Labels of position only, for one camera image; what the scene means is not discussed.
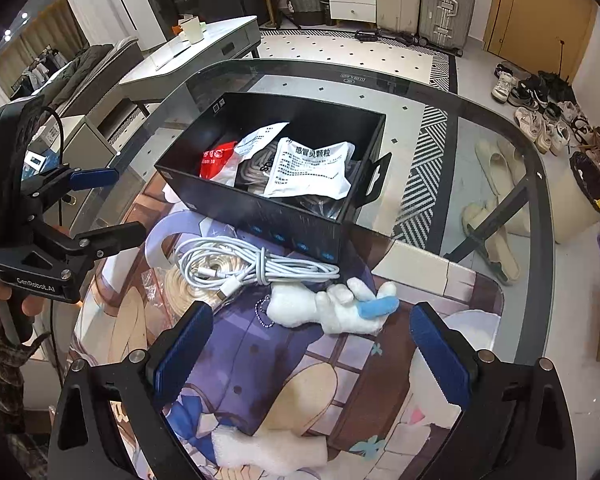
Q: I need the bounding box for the zip bag with white cable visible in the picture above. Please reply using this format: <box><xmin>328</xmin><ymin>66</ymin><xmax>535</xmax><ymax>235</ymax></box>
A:
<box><xmin>139</xmin><ymin>259</ymin><xmax>232</xmax><ymax>321</ymax></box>

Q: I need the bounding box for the white adidas plastic bag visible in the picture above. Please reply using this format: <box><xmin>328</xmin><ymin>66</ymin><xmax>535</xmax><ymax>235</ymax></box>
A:
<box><xmin>211</xmin><ymin>122</ymin><xmax>288</xmax><ymax>191</ymax></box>

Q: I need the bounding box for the white medicine sachet pack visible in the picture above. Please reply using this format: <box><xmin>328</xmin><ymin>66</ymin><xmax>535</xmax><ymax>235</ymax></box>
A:
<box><xmin>263</xmin><ymin>138</ymin><xmax>355</xmax><ymax>200</ymax></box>

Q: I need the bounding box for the red white snack packet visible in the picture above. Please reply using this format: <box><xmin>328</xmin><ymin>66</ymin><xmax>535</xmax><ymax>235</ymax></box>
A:
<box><xmin>199</xmin><ymin>141</ymin><xmax>237</xmax><ymax>180</ymax></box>

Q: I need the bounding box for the plaid sleeve left forearm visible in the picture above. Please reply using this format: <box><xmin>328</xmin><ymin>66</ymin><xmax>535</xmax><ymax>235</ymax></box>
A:
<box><xmin>0</xmin><ymin>324</ymin><xmax>48</xmax><ymax>479</ymax></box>

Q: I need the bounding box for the white plush toy blue horn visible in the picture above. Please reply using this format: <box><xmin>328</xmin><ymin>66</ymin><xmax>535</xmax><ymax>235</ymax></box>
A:
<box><xmin>265</xmin><ymin>278</ymin><xmax>400</xmax><ymax>335</ymax></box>

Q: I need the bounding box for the white low tv cabinet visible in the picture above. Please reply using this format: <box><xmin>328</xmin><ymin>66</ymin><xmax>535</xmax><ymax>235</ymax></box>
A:
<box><xmin>119</xmin><ymin>15</ymin><xmax>261</xmax><ymax>104</ymax></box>

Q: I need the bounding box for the beige slipper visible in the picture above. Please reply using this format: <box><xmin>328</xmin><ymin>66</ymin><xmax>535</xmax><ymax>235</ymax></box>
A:
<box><xmin>473</xmin><ymin>136</ymin><xmax>531</xmax><ymax>239</ymax></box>
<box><xmin>460</xmin><ymin>197</ymin><xmax>520</xmax><ymax>285</ymax></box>

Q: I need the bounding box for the anime printed desk mat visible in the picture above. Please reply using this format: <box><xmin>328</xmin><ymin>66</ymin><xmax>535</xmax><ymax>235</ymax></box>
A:
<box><xmin>70</xmin><ymin>177</ymin><xmax>504</xmax><ymax>479</ymax></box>

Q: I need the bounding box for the white foam piece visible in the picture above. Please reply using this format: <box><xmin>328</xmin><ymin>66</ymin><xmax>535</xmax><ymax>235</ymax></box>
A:
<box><xmin>211</xmin><ymin>426</ymin><xmax>328</xmax><ymax>476</ymax></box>

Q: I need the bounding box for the white cup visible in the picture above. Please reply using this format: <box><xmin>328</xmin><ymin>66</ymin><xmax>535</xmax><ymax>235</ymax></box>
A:
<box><xmin>178</xmin><ymin>14</ymin><xmax>207</xmax><ymax>44</ymax></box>

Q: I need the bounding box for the black cardboard box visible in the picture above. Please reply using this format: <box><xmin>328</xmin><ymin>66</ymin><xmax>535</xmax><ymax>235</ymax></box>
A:
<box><xmin>156</xmin><ymin>92</ymin><xmax>390</xmax><ymax>263</ymax></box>

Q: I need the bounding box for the white waste bin black bag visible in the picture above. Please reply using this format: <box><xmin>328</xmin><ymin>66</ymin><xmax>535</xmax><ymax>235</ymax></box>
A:
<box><xmin>548</xmin><ymin>152</ymin><xmax>600</xmax><ymax>244</ymax></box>

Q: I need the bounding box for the wooden door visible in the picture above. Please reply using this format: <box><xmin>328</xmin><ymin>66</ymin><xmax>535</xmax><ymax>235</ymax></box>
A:
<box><xmin>483</xmin><ymin>0</ymin><xmax>598</xmax><ymax>81</ymax></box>

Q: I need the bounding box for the silver aluminium suitcase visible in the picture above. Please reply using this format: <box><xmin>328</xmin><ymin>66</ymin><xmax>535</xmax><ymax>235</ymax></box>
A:
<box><xmin>418</xmin><ymin>0</ymin><xmax>476</xmax><ymax>56</ymax></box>

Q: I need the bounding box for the white coiled charging cable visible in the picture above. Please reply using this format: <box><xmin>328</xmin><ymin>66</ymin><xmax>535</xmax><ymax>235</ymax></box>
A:
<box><xmin>172</xmin><ymin>236</ymin><xmax>342</xmax><ymax>304</ymax></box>

